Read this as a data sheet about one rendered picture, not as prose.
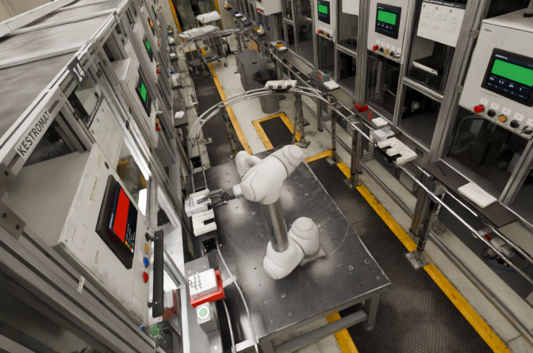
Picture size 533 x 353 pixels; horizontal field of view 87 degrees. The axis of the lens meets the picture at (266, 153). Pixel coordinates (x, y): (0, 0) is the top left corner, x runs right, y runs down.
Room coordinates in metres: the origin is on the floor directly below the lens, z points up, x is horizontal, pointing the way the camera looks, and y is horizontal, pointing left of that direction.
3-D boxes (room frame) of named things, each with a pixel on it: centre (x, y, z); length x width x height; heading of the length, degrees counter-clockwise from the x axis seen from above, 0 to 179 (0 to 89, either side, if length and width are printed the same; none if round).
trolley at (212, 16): (8.01, 0.77, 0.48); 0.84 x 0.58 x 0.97; 18
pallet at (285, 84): (3.12, -0.33, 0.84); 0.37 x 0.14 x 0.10; 68
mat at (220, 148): (5.72, 0.97, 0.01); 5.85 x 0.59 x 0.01; 10
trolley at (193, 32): (6.68, 0.94, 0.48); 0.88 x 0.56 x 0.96; 118
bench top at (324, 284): (1.36, 0.12, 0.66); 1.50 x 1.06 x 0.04; 10
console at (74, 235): (0.61, 0.63, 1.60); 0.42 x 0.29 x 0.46; 10
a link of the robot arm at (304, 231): (1.01, -0.13, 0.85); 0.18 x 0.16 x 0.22; 128
